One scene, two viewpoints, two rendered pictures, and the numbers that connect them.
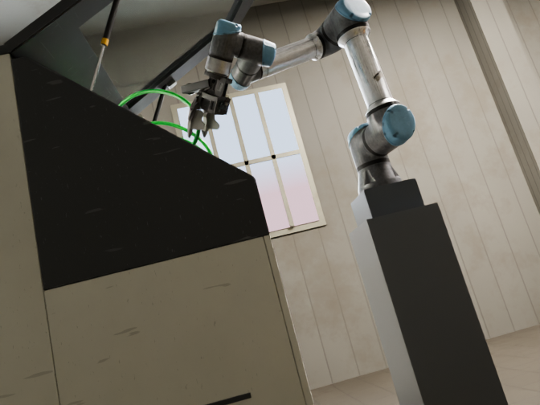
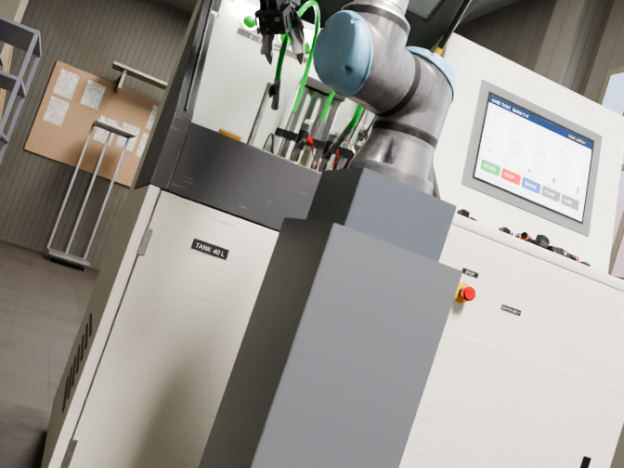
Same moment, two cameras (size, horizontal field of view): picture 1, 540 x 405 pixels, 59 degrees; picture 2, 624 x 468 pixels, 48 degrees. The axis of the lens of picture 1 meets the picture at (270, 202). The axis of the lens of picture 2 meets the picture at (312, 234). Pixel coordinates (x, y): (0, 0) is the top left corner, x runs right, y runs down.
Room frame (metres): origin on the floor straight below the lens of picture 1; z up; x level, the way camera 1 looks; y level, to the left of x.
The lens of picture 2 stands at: (1.24, -1.52, 0.71)
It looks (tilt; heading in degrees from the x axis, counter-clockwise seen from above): 4 degrees up; 77
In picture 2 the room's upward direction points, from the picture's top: 19 degrees clockwise
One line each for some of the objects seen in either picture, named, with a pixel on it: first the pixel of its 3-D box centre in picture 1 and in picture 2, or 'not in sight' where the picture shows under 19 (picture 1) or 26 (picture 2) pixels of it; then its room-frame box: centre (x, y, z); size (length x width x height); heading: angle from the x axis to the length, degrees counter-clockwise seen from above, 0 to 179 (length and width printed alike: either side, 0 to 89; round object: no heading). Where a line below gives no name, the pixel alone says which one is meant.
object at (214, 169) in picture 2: not in sight; (305, 204); (1.56, 0.07, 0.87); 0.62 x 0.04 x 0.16; 5
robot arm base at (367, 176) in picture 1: (377, 177); (396, 160); (1.59, -0.38, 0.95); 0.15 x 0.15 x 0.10
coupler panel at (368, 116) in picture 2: not in sight; (362, 130); (1.76, 0.59, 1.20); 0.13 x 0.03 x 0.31; 5
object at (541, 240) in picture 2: not in sight; (550, 247); (2.28, 0.22, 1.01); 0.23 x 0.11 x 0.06; 5
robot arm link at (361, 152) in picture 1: (368, 145); (414, 95); (1.59, -0.38, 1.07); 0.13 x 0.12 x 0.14; 25
